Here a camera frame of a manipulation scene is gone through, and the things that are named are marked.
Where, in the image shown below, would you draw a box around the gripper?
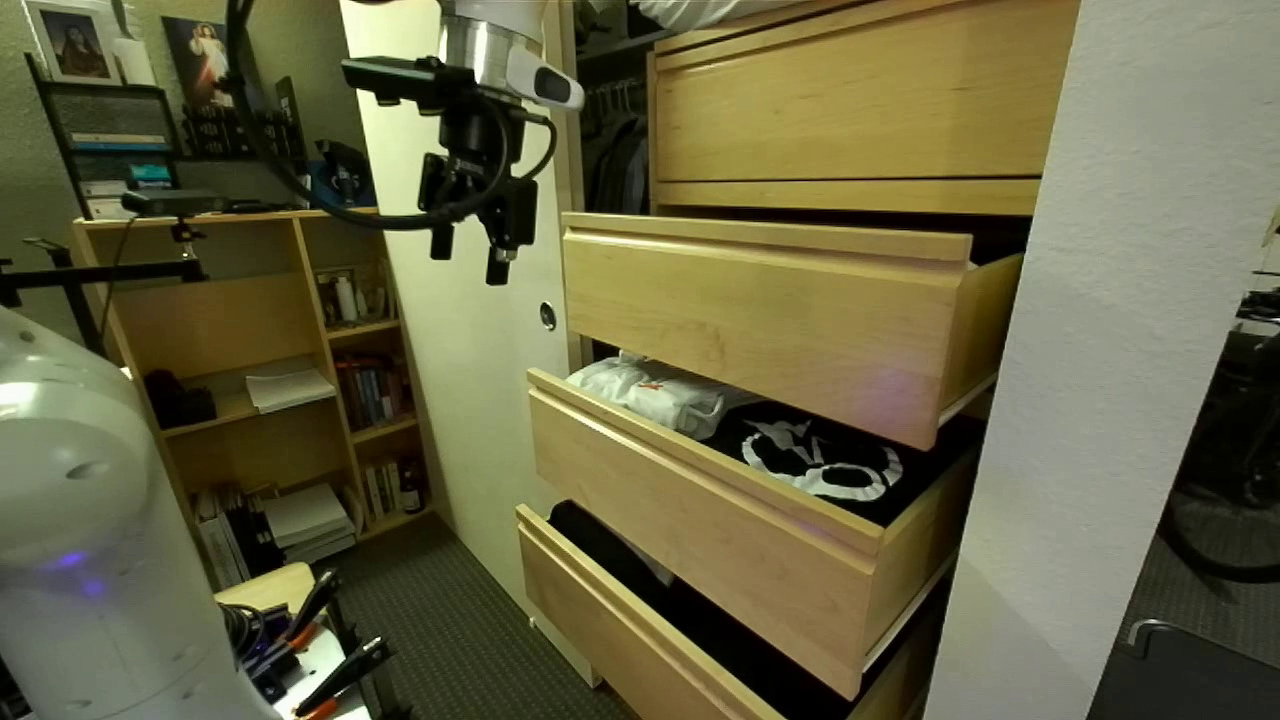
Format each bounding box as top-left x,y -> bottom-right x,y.
417,98 -> 540,288

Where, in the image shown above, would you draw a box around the empty open wooden drawer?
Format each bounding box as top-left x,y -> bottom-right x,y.
559,211 -> 1027,452

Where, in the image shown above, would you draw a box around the wooden drawer with printed garment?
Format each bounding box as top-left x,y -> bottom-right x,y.
526,367 -> 987,702

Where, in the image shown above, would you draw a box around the closed wooden drawer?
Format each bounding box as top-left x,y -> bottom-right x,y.
648,0 -> 1081,217

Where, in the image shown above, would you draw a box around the wooden drawer with black clothes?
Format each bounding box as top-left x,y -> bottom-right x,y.
514,503 -> 953,720

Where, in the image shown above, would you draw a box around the blue and black device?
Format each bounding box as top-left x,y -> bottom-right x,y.
308,138 -> 378,210

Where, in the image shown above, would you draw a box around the hanging dark clothes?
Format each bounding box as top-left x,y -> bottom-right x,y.
579,78 -> 653,217

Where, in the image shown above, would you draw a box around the white closet door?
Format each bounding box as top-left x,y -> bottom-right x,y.
339,0 -> 605,689

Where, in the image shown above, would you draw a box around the row of dark books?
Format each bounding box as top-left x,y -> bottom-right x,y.
334,354 -> 417,433

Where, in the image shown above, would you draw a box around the white folded garment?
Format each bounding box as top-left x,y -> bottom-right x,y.
566,351 -> 763,442

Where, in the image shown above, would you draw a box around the wooden bookshelf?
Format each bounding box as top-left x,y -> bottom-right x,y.
69,207 -> 438,593

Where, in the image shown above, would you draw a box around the row of thin books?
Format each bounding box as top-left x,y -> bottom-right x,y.
358,460 -> 401,523

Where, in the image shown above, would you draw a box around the white cloth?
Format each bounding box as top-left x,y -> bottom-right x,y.
628,0 -> 813,32

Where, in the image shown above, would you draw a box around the unframed religious picture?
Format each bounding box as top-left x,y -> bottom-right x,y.
161,14 -> 237,113

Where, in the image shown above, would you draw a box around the thick stack of white papers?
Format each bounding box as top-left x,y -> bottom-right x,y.
261,482 -> 359,565

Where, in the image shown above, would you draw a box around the black bag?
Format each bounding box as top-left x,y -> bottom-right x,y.
142,369 -> 219,431

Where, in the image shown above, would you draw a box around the wooden chest of drawers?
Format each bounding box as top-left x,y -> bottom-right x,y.
514,0 -> 1083,720

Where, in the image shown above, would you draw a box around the row of leaning books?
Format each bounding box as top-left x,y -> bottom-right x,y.
193,484 -> 285,593

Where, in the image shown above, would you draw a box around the black garment with white print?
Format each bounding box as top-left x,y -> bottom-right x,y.
698,399 -> 987,528

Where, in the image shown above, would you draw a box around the framed portrait picture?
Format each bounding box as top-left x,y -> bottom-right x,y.
21,0 -> 123,88

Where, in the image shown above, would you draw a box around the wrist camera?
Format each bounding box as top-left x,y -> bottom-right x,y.
341,56 -> 473,113

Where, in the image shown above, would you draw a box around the camera on mount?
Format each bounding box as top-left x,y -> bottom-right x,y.
0,188 -> 229,353

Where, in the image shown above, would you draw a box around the black wire rack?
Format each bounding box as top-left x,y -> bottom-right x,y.
24,53 -> 184,223

